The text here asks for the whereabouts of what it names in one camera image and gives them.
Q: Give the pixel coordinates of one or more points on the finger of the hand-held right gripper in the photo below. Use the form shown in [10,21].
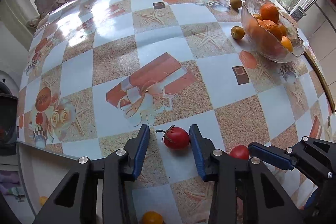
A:
[271,157]
[312,197]

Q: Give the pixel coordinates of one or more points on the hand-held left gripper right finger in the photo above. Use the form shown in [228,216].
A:
[197,153]

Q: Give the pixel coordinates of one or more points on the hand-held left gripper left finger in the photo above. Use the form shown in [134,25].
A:
[140,153]

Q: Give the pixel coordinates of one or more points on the red cherry tomato with stem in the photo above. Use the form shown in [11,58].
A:
[177,138]

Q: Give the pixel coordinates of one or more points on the yellow cherry tomato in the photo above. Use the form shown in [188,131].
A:
[43,200]
[152,218]

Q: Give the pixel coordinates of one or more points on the clear glass bowl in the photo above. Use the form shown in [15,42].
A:
[273,56]

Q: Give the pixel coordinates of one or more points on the printed checkered tablecloth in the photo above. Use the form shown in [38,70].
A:
[170,37]

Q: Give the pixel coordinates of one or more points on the green round fruit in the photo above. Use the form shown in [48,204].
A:
[237,33]
[235,3]

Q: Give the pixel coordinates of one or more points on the purple cloth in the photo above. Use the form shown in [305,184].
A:
[9,180]

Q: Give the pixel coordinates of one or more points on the pile of oranges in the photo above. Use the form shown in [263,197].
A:
[269,12]

